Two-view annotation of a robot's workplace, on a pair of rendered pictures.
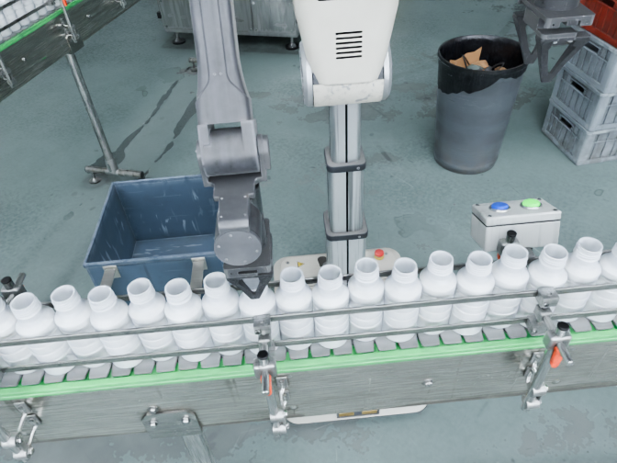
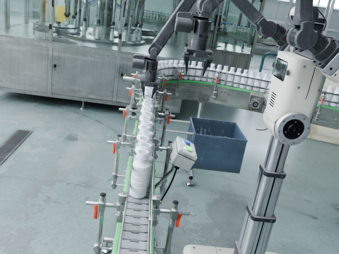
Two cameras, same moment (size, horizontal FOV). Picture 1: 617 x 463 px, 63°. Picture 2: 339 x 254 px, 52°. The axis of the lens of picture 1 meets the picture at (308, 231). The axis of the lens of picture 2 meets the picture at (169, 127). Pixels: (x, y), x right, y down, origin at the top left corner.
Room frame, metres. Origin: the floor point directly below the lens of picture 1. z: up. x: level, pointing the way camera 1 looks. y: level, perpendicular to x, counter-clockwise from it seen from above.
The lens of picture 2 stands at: (0.57, -1.68, 1.64)
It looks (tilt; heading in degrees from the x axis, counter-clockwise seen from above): 20 degrees down; 87
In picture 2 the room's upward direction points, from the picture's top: 9 degrees clockwise
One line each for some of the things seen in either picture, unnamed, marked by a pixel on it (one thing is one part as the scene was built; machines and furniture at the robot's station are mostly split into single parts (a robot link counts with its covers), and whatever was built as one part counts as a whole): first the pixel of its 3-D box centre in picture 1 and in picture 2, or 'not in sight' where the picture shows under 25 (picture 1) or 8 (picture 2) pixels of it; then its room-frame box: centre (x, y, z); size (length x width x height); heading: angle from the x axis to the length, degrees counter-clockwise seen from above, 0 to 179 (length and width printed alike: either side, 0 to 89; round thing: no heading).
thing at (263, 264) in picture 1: (245, 232); (150, 76); (0.53, 0.09, 1.26); 0.10 x 0.07 x 0.07; 2
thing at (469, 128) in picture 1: (473, 108); not in sight; (2.46, -0.95, 0.32); 0.45 x 0.45 x 0.64
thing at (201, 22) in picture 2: not in sight; (200, 26); (0.70, -0.36, 1.57); 0.07 x 0.06 x 0.07; 2
